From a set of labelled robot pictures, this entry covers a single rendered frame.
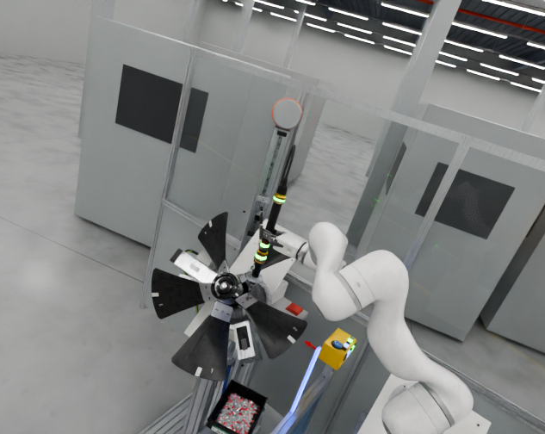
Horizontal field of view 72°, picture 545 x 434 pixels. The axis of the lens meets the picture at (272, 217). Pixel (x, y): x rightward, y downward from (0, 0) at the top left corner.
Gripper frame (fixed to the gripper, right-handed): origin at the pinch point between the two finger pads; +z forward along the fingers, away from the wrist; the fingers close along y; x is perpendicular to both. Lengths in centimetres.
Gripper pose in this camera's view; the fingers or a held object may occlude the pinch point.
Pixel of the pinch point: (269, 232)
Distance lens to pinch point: 144.7
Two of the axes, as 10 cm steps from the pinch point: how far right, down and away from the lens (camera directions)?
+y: 5.3, -1.6, 8.3
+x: 2.9, -8.9, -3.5
